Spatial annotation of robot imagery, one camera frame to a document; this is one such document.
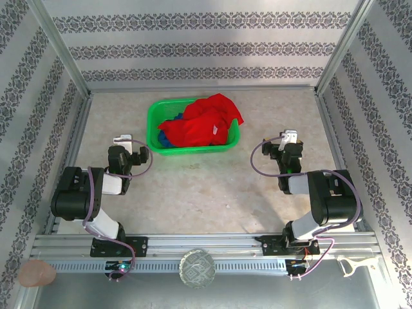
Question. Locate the green plastic basket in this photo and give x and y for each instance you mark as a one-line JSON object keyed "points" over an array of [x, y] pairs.
{"points": [[193, 150]]}

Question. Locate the red t-shirt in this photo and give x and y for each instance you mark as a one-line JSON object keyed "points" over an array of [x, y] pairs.
{"points": [[193, 128]]}

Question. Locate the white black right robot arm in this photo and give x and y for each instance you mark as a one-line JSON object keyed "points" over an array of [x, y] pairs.
{"points": [[338, 206]]}

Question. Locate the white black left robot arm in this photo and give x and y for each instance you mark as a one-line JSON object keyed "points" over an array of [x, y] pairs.
{"points": [[71, 199]]}

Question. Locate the blue garment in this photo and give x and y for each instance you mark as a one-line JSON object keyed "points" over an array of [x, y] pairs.
{"points": [[163, 140]]}

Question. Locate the small circuit board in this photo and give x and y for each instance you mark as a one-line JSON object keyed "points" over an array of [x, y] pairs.
{"points": [[120, 266], [297, 263]]}

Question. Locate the white peeler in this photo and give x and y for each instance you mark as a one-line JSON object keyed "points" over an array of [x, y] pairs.
{"points": [[363, 262]]}

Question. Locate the round patterned glass dish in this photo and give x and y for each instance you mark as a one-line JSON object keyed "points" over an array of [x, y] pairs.
{"points": [[197, 268]]}

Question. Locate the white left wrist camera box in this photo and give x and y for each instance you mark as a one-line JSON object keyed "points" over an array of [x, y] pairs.
{"points": [[124, 141]]}

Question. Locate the aluminium side rail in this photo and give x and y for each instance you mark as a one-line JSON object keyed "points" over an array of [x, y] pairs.
{"points": [[78, 128], [334, 138]]}

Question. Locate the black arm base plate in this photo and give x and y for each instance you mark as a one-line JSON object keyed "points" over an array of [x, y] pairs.
{"points": [[270, 244], [138, 246]]}

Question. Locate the aluminium frame crossbar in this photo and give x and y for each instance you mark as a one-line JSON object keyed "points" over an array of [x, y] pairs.
{"points": [[206, 87]]}

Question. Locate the aluminium mounting rail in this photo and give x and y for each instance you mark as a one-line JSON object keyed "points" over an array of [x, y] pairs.
{"points": [[199, 241]]}

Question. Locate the aluminium frame post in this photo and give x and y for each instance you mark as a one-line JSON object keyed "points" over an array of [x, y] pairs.
{"points": [[346, 48], [61, 48]]}

